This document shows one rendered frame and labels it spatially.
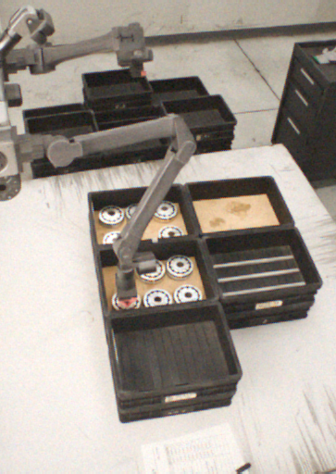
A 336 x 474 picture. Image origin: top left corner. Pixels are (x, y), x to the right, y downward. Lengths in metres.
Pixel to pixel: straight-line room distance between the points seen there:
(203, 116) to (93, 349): 1.85
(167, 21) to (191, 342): 3.63
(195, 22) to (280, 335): 3.58
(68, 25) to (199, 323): 3.42
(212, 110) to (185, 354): 1.95
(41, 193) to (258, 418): 1.39
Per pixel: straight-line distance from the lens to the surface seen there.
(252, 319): 2.10
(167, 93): 3.81
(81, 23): 4.91
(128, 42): 1.85
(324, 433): 2.02
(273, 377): 2.06
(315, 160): 3.56
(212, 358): 1.90
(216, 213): 2.32
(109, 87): 3.64
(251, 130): 4.22
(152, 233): 2.21
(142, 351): 1.89
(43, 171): 3.11
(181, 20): 5.13
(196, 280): 2.08
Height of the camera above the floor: 2.47
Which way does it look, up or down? 48 degrees down
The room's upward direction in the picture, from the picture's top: 5 degrees clockwise
